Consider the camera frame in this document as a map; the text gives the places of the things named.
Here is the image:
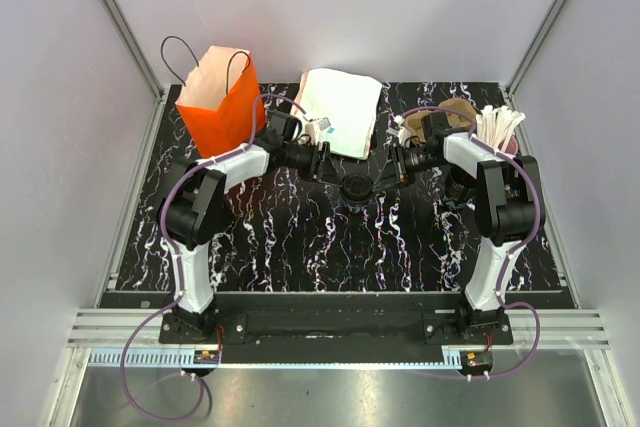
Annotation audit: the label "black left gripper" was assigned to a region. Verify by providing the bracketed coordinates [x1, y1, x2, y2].
[283, 141, 343, 188]

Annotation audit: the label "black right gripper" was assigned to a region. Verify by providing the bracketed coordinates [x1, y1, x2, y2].
[371, 144, 444, 195]

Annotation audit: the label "orange paper bag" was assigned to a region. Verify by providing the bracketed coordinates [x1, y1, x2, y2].
[167, 46, 267, 158]

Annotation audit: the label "black printed paper cup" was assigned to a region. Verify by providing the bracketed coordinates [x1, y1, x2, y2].
[341, 193, 370, 215]

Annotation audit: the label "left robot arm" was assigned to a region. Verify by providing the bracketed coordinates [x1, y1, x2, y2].
[157, 112, 341, 343]

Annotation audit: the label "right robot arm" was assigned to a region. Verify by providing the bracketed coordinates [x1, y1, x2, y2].
[373, 107, 545, 344]

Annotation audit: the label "white folded towel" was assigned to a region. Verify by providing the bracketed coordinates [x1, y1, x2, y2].
[290, 68, 382, 160]

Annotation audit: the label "white wooden stir sticks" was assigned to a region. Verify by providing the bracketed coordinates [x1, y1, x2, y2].
[476, 105, 526, 152]

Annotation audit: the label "pink cup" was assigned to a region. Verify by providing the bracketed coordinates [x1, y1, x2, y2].
[505, 137, 519, 155]

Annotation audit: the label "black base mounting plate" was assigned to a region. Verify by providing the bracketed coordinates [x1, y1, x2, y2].
[159, 292, 513, 365]

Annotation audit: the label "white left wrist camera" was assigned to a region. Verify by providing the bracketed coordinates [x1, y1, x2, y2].
[304, 117, 331, 143]

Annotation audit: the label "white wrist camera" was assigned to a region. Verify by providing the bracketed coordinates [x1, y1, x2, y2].
[304, 117, 331, 143]
[392, 115, 420, 147]

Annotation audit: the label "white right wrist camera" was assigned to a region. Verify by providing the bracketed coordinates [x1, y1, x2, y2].
[392, 115, 420, 147]

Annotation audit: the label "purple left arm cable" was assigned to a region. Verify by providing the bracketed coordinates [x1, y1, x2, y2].
[118, 94, 311, 423]

